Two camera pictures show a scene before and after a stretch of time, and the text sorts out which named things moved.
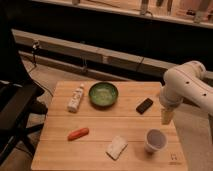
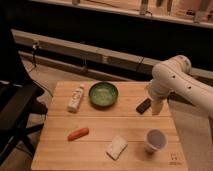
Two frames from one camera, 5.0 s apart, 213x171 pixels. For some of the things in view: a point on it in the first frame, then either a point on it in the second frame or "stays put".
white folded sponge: [116, 147] stays put
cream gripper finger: [167, 115] -> [156, 106]
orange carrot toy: [80, 132] stays put
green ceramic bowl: [103, 94] stays put
